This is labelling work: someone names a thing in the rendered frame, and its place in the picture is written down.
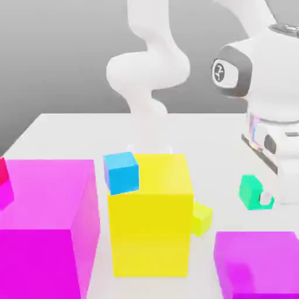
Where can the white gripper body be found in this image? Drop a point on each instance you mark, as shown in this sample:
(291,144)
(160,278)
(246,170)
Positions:
(289,182)

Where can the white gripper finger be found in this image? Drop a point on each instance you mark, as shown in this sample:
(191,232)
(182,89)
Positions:
(265,198)

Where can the small green cube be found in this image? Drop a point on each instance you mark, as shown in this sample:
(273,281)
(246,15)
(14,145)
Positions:
(250,191)

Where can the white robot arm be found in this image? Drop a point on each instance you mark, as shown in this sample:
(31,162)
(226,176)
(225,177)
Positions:
(149,67)

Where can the small yellow-green cube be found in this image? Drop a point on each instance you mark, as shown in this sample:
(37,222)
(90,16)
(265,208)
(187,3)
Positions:
(201,220)

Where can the small blue cube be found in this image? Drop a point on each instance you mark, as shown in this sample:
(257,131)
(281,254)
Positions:
(122,174)

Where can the small red cube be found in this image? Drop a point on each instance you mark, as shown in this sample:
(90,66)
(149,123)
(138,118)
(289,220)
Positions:
(2,170)

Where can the large purple box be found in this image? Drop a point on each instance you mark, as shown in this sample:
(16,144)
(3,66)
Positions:
(257,264)

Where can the large yellow box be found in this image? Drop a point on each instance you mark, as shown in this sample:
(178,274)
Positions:
(149,233)

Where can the large magenta box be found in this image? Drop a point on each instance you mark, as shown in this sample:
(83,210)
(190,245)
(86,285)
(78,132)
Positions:
(42,210)

